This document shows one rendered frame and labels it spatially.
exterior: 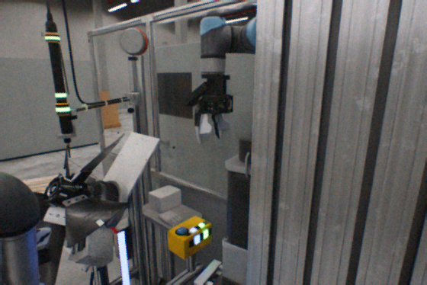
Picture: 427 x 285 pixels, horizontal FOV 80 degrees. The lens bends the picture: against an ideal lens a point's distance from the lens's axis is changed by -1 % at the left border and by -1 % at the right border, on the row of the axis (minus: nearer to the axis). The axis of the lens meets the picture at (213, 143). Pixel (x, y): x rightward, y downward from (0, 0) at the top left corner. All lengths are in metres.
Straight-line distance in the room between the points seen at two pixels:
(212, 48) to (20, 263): 0.69
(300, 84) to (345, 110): 0.05
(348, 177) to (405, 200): 0.05
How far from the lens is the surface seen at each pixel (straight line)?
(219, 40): 0.77
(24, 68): 6.64
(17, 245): 0.71
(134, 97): 1.60
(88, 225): 1.02
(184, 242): 1.05
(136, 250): 1.65
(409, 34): 0.28
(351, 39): 0.28
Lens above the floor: 1.67
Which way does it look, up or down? 15 degrees down
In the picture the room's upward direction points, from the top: straight up
